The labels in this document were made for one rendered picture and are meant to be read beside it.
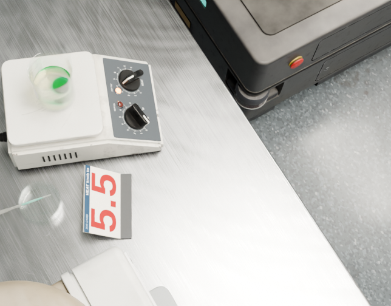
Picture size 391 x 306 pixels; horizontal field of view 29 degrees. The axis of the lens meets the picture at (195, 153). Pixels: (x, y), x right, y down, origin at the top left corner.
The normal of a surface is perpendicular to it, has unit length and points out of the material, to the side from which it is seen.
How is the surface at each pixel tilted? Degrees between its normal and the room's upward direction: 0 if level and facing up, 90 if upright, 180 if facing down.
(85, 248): 0
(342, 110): 0
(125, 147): 90
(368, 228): 0
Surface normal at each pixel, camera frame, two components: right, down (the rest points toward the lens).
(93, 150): 0.17, 0.93
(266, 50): 0.07, -0.36
